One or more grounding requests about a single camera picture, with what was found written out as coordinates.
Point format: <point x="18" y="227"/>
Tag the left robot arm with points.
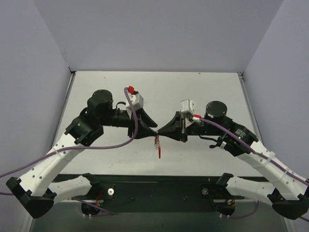
<point x="37" y="191"/>

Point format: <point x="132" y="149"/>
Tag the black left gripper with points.
<point x="132" y="128"/>

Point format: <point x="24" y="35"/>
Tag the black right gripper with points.
<point x="182" y="129"/>

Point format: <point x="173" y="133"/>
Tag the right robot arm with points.
<point x="285" y="191"/>

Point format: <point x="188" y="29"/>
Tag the aluminium frame rail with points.
<point x="250" y="109"/>

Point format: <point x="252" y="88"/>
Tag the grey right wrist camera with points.
<point x="187" y="109"/>

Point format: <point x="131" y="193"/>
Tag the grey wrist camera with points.
<point x="187" y="109"/>
<point x="135" y="101"/>

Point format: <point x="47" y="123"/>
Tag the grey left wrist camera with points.
<point x="135" y="101"/>

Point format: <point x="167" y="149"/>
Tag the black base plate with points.
<point x="161" y="194"/>

